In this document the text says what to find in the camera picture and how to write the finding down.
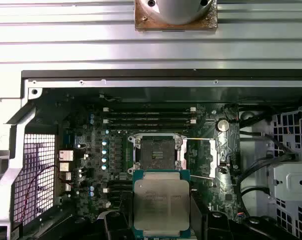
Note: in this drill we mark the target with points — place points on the white-clip RAM slot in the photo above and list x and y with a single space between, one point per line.
148 121
148 109

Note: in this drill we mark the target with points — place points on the CPU socket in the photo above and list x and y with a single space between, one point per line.
155 152

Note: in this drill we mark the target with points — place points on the black-clip RAM slot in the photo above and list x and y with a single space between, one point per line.
148 115
148 127

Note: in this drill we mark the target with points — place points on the square brown base plate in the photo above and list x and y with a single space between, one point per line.
140 23

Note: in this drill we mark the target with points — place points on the silver perforated drive cage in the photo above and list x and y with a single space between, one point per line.
290 180

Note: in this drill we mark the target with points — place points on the green motherboard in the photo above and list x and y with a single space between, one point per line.
95 145

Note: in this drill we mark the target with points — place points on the silver square CPU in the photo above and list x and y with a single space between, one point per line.
160 200

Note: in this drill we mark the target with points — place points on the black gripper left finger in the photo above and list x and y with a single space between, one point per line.
118 227

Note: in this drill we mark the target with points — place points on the metal socket cover frame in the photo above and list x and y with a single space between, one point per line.
214 160

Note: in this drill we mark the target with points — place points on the black PC case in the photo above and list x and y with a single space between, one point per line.
150 83

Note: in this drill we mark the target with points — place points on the silver metal port shield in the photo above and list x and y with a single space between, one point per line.
65 167
66 155

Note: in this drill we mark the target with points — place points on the round silver coin battery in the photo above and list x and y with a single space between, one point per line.
222 125

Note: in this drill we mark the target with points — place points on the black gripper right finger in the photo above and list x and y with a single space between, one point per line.
215 227

